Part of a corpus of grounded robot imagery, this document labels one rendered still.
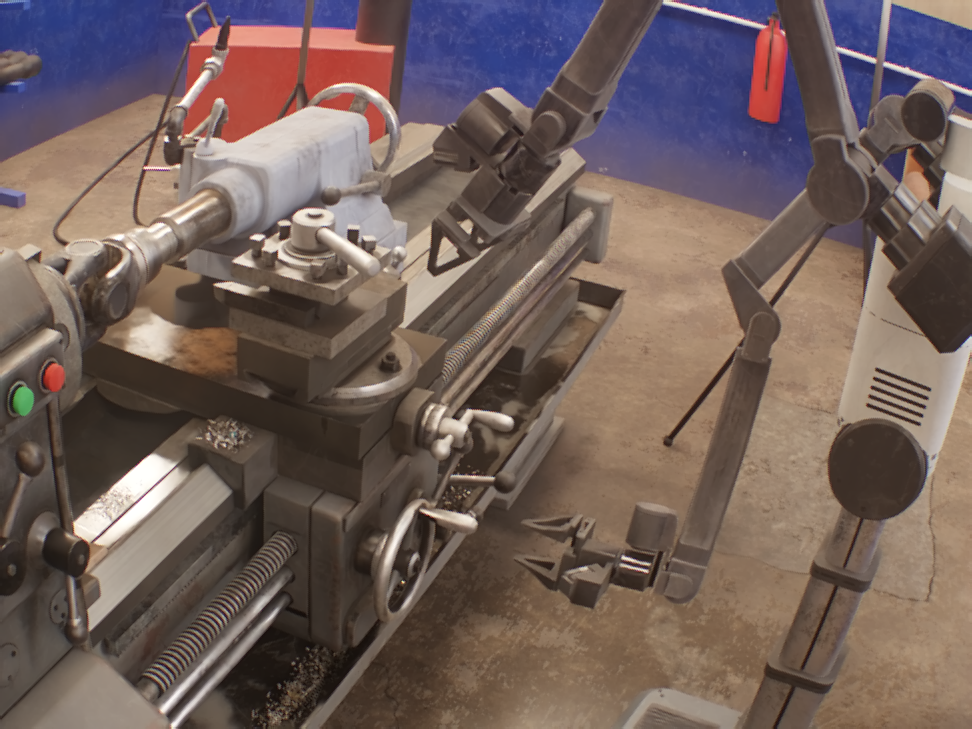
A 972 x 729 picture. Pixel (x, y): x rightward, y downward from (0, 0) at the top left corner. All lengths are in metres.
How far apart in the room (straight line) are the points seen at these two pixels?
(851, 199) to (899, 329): 0.26
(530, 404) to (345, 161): 0.93
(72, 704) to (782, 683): 1.09
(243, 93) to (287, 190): 2.77
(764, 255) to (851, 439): 0.31
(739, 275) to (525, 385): 1.39
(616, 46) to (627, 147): 4.58
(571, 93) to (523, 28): 4.58
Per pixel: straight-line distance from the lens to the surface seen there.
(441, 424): 1.78
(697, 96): 5.75
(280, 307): 1.62
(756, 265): 1.64
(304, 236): 1.62
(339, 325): 1.62
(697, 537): 1.66
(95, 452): 1.97
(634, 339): 4.23
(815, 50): 1.25
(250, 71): 4.73
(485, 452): 2.65
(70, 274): 1.56
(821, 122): 1.25
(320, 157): 2.09
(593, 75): 1.34
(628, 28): 1.31
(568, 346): 3.17
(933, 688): 2.93
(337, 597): 1.80
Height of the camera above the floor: 1.77
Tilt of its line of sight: 26 degrees down
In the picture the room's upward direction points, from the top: 7 degrees clockwise
